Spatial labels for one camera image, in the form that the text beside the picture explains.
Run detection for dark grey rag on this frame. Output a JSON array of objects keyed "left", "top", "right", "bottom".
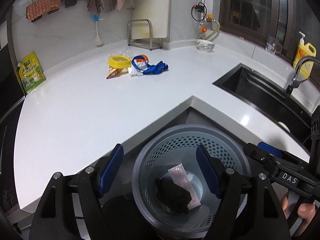
[{"left": 155, "top": 178, "right": 191, "bottom": 215}]

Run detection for grey perforated trash bin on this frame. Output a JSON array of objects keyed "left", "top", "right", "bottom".
[{"left": 132, "top": 125, "right": 251, "bottom": 238}]

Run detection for black kitchen sink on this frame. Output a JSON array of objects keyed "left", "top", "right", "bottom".
[{"left": 213, "top": 63, "right": 312, "bottom": 152}]

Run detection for person's right hand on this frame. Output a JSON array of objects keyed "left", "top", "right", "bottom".
[{"left": 280, "top": 193, "right": 317, "bottom": 236}]

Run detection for white bowl in sink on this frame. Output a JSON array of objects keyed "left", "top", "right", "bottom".
[{"left": 278, "top": 121, "right": 291, "bottom": 133}]

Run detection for black sink faucet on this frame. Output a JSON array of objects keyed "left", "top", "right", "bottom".
[{"left": 285, "top": 56, "right": 320, "bottom": 97}]

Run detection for red snack wrapper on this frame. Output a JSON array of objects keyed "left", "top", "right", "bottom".
[{"left": 106, "top": 66, "right": 124, "bottom": 79}]

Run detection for orange ball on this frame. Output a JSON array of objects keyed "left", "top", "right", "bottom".
[{"left": 137, "top": 54, "right": 149, "bottom": 62}]

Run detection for clear plastic cup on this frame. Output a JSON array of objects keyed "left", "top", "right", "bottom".
[{"left": 121, "top": 46, "right": 135, "bottom": 60}]

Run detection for yellow green seasoning pouch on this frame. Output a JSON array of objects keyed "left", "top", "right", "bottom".
[{"left": 17, "top": 51, "right": 45, "bottom": 94}]

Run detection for patterned ceramic bowl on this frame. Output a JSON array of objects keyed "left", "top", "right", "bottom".
[{"left": 196, "top": 39, "right": 215, "bottom": 53}]

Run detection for yellow dish soap bottle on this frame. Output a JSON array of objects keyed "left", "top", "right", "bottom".
[{"left": 292, "top": 31, "right": 317, "bottom": 79}]

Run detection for blue bottle brush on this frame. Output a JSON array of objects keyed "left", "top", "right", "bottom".
[{"left": 93, "top": 15, "right": 103, "bottom": 47}]

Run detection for clear glass mug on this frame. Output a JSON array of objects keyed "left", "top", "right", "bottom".
[{"left": 265, "top": 35, "right": 282, "bottom": 55}]

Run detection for steel cutting board rack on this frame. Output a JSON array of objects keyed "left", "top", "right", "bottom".
[{"left": 127, "top": 19, "right": 163, "bottom": 51}]

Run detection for gas valve with pipe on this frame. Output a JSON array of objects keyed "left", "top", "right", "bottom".
[{"left": 190, "top": 0, "right": 213, "bottom": 38}]

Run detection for hanging vegetable peeler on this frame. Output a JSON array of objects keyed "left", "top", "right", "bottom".
[{"left": 126, "top": 0, "right": 135, "bottom": 10}]

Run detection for brown hanging rag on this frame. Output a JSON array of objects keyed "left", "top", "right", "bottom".
[{"left": 87, "top": 0, "right": 102, "bottom": 15}]

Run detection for white cutting board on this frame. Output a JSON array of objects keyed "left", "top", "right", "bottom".
[{"left": 132, "top": 0, "right": 170, "bottom": 38}]

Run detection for orange wavy sponge cloth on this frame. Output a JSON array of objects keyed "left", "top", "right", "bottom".
[{"left": 26, "top": 0, "right": 62, "bottom": 22}]

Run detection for yellow plastic lid ring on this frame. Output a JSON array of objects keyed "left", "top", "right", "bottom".
[{"left": 107, "top": 55, "right": 132, "bottom": 69}]

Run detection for blue lanyard strap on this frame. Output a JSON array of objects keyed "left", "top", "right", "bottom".
[{"left": 131, "top": 55, "right": 169, "bottom": 76}]

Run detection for blue plastic lid ring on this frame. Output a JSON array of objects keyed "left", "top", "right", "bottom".
[{"left": 131, "top": 55, "right": 151, "bottom": 72}]

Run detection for yellow gas hose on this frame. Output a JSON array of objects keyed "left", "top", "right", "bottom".
[{"left": 204, "top": 19, "right": 221, "bottom": 41}]

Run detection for dark window frame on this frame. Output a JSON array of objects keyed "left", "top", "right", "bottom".
[{"left": 219, "top": 0, "right": 319, "bottom": 62}]

